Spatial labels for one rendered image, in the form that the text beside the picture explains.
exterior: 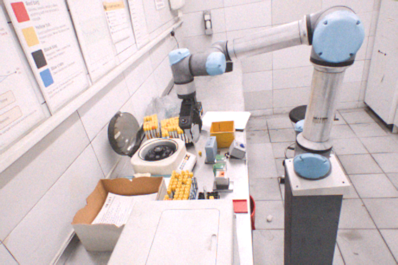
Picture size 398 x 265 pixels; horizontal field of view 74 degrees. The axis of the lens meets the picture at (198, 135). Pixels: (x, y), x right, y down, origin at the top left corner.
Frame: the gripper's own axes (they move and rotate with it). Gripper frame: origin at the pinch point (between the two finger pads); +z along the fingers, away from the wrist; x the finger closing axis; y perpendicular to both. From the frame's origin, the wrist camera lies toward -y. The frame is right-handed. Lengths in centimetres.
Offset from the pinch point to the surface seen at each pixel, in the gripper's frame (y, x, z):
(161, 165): 1.8, 18.7, 13.8
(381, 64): 230, -138, 51
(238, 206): -9.2, -16.4, 25.6
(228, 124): 46.0, -5.4, 17.6
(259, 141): 180, -10, 112
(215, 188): -1.1, -5.8, 24.1
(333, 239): 3, -55, 56
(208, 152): 18.9, 0.9, 18.7
